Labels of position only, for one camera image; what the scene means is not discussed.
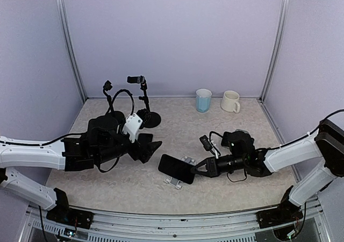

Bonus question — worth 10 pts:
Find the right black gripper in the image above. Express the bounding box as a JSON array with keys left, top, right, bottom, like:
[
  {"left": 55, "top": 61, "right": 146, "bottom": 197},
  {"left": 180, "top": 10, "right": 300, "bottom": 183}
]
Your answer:
[{"left": 191, "top": 154, "right": 247, "bottom": 178}]

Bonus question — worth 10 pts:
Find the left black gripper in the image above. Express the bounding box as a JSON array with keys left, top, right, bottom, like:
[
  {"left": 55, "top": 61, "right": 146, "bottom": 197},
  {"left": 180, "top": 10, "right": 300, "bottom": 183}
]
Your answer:
[{"left": 96, "top": 119, "right": 162, "bottom": 165}]

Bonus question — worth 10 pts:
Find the blue phone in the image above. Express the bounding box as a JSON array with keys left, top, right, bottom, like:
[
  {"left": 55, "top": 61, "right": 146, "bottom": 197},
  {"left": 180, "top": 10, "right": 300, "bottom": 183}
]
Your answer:
[{"left": 158, "top": 154, "right": 195, "bottom": 184}]

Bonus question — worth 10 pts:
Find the grey folding phone stand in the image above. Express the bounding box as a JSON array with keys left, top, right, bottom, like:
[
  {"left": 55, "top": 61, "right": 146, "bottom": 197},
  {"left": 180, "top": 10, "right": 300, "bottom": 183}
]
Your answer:
[{"left": 164, "top": 156, "right": 196, "bottom": 190}]

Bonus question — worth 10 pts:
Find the tall black phone stand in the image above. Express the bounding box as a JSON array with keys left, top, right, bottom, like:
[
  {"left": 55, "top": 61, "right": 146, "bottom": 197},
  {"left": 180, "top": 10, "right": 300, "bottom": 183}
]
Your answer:
[{"left": 127, "top": 75, "right": 161, "bottom": 129}]

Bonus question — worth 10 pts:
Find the black phone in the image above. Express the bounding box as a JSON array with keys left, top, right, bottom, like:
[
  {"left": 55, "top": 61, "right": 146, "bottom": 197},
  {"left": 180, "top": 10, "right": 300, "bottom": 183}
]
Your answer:
[{"left": 221, "top": 132, "right": 231, "bottom": 148}]

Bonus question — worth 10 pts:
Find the black round-base phone stand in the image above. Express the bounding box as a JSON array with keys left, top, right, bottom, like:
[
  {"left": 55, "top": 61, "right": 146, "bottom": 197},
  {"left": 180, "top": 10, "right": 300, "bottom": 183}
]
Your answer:
[{"left": 103, "top": 80, "right": 124, "bottom": 121}]

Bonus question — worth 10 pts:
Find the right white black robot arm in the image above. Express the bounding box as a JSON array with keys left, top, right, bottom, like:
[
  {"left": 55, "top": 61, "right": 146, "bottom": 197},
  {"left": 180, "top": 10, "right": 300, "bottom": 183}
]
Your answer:
[{"left": 191, "top": 117, "right": 343, "bottom": 223}]

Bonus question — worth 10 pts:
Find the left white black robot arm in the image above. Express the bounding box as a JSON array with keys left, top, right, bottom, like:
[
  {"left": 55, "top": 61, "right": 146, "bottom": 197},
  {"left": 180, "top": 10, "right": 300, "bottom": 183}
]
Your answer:
[{"left": 1, "top": 114, "right": 162, "bottom": 223}]

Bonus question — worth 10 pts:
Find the light blue cup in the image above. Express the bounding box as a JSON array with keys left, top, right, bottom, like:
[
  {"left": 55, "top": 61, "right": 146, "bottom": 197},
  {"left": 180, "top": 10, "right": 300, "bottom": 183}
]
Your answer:
[{"left": 196, "top": 88, "right": 212, "bottom": 113}]

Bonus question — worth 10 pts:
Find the cream ceramic mug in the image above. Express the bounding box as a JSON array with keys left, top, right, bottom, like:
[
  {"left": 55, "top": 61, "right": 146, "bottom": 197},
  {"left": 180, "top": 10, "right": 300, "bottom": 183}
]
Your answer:
[{"left": 220, "top": 90, "right": 241, "bottom": 113}]

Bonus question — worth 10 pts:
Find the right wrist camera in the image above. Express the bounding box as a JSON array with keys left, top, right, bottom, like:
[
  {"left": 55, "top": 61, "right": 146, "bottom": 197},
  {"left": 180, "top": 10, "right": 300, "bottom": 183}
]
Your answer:
[{"left": 199, "top": 135, "right": 221, "bottom": 159}]

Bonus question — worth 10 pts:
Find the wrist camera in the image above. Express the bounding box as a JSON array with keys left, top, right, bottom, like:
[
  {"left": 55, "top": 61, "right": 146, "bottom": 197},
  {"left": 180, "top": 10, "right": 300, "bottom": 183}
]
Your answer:
[
  {"left": 122, "top": 113, "right": 143, "bottom": 143},
  {"left": 199, "top": 135, "right": 221, "bottom": 159}
]

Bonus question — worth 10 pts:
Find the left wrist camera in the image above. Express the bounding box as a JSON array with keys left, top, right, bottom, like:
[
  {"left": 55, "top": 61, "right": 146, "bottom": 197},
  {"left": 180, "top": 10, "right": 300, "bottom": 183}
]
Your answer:
[{"left": 122, "top": 113, "right": 143, "bottom": 143}]

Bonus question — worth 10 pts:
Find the right black camera cable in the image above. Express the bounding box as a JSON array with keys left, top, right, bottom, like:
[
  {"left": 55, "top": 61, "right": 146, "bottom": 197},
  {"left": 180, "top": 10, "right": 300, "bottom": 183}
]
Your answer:
[{"left": 208, "top": 131, "right": 224, "bottom": 143}]

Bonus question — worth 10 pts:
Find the black camera cable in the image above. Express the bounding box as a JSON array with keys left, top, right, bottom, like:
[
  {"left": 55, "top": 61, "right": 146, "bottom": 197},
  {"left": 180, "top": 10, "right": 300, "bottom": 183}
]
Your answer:
[
  {"left": 208, "top": 131, "right": 224, "bottom": 143},
  {"left": 109, "top": 89, "right": 135, "bottom": 118}
]

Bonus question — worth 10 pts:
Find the left black camera cable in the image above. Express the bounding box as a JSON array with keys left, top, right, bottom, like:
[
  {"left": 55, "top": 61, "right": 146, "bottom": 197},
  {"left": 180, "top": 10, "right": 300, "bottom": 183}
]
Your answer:
[{"left": 109, "top": 89, "right": 135, "bottom": 118}]

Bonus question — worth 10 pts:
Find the front aluminium rail base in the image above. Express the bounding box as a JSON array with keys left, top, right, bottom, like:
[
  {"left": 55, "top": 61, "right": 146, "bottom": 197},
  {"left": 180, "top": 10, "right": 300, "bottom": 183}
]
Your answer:
[{"left": 17, "top": 198, "right": 331, "bottom": 241}]

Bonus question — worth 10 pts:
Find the left aluminium frame post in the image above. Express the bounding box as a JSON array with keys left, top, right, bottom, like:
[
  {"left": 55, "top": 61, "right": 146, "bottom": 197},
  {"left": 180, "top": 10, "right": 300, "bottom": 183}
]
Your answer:
[{"left": 56, "top": 0, "right": 88, "bottom": 104}]

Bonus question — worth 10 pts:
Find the aluminium frame post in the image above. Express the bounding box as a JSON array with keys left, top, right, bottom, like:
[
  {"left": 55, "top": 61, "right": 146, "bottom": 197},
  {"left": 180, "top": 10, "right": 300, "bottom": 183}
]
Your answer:
[
  {"left": 259, "top": 0, "right": 290, "bottom": 104},
  {"left": 56, "top": 0, "right": 88, "bottom": 104}
]

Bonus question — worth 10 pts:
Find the right aluminium frame post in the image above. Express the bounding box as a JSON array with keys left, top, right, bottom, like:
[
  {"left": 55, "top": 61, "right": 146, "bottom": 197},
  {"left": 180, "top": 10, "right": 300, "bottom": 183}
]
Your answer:
[{"left": 259, "top": 0, "right": 290, "bottom": 104}]

